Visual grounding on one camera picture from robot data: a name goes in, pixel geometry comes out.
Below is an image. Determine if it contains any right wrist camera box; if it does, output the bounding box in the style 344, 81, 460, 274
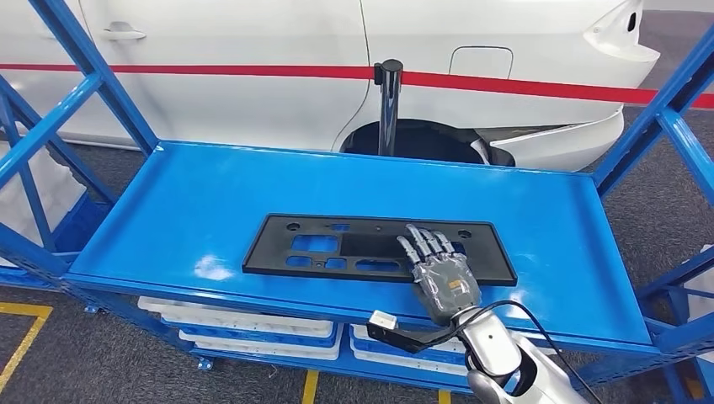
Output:
366, 310, 466, 355

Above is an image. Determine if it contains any white plastic crate stack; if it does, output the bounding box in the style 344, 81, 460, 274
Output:
683, 245, 714, 364
0, 139, 88, 268

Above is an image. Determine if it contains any blue steel shelf rack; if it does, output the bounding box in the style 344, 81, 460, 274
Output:
0, 0, 714, 404
636, 245, 714, 404
0, 92, 113, 291

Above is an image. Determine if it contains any long black plastic frame part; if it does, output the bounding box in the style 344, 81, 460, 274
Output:
241, 213, 519, 288

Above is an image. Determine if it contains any red barrier belt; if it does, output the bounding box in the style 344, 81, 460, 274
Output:
401, 71, 714, 110
0, 62, 376, 80

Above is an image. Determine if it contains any black stanchion post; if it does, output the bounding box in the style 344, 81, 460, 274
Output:
373, 58, 404, 157

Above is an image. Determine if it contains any white car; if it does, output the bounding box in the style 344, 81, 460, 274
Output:
0, 0, 662, 173

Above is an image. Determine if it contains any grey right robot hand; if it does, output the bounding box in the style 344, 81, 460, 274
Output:
396, 224, 483, 327

